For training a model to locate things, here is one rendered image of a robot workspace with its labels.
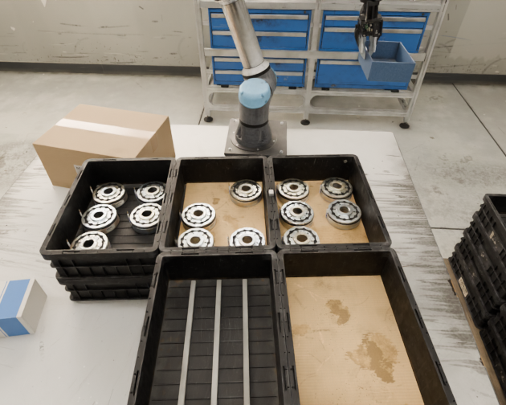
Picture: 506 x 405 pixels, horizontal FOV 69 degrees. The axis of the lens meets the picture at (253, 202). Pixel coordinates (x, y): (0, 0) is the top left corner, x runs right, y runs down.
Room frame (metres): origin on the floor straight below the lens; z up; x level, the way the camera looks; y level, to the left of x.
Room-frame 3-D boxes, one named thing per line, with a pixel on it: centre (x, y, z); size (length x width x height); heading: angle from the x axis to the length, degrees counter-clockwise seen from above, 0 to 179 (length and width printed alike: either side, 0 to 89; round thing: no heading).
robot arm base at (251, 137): (1.29, 0.00, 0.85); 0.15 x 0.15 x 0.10
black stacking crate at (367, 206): (0.80, -0.20, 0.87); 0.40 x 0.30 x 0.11; 2
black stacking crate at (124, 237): (0.78, 0.40, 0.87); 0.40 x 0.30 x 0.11; 2
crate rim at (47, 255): (0.78, 0.40, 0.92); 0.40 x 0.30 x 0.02; 2
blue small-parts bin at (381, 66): (1.34, -0.49, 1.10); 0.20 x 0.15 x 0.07; 179
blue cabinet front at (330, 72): (2.71, -0.84, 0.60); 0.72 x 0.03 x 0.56; 86
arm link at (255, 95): (1.29, -0.01, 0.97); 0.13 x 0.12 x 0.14; 168
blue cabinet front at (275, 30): (2.76, -0.04, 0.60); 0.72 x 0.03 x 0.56; 86
